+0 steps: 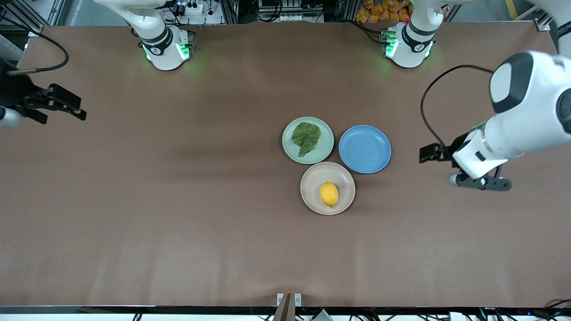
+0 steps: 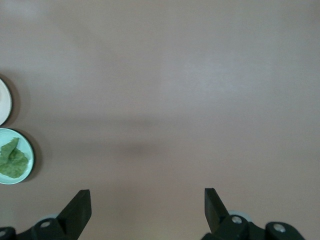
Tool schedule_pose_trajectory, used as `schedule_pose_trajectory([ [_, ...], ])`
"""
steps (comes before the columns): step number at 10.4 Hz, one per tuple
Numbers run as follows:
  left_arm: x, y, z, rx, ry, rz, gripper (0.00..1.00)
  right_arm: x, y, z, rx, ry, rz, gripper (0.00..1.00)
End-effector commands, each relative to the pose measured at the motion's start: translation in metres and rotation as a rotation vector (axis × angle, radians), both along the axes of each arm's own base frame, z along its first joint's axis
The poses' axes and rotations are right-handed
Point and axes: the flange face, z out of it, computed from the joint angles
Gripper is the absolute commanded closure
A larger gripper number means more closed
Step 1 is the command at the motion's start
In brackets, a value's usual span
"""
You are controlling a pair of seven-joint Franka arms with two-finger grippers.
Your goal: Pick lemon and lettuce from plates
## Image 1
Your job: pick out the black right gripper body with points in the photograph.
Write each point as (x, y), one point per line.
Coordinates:
(15, 94)

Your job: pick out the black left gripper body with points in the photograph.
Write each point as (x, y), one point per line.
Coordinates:
(456, 146)

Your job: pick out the yellow lemon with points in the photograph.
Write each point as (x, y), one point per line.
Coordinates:
(329, 194)

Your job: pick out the green lettuce leaf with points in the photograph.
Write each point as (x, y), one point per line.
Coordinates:
(305, 136)

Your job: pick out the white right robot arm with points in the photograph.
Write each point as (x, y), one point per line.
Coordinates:
(165, 53)

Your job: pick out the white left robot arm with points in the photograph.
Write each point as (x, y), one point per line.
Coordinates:
(526, 120)

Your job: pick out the blue plate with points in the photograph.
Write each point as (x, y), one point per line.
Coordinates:
(365, 149)

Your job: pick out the light green plate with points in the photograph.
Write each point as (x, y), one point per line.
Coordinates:
(323, 149)

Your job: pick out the beige plate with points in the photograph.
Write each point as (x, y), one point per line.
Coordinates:
(312, 191)

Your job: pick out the white power strip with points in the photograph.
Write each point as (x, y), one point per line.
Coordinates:
(192, 9)

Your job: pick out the aluminium frame with corner bracket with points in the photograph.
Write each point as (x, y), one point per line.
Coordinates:
(542, 22)
(35, 18)

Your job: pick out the metal table edge bracket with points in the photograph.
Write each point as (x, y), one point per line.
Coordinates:
(288, 303)

